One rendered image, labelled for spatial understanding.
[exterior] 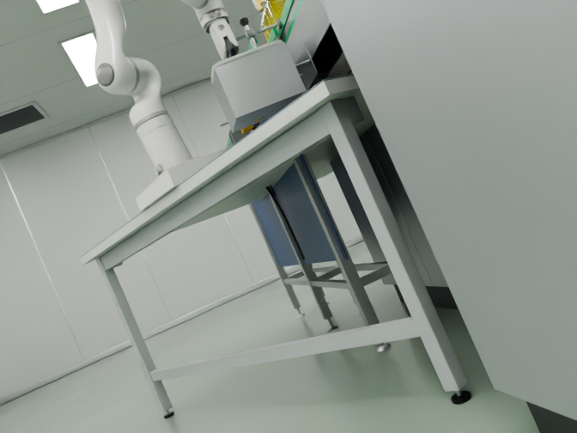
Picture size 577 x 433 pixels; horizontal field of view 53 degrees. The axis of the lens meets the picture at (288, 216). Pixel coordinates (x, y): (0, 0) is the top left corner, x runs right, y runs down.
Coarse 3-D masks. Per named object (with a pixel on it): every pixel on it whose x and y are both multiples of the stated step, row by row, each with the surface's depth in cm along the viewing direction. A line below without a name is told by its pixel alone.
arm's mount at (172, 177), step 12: (204, 156) 178; (216, 156) 181; (168, 168) 169; (180, 168) 172; (192, 168) 174; (156, 180) 175; (168, 180) 170; (180, 180) 171; (144, 192) 182; (156, 192) 177; (144, 204) 184
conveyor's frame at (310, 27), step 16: (304, 0) 154; (304, 16) 159; (320, 16) 148; (304, 32) 164; (320, 32) 152; (288, 48) 183; (320, 48) 190; (336, 48) 178; (320, 64) 196; (320, 80) 198
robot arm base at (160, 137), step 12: (156, 120) 181; (168, 120) 183; (144, 132) 181; (156, 132) 180; (168, 132) 182; (144, 144) 183; (156, 144) 180; (168, 144) 180; (180, 144) 183; (156, 156) 181; (168, 156) 180; (180, 156) 181; (156, 168) 180
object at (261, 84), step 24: (216, 72) 162; (240, 72) 163; (264, 72) 164; (288, 72) 165; (312, 72) 170; (216, 96) 178; (240, 96) 162; (264, 96) 163; (288, 96) 164; (240, 120) 167
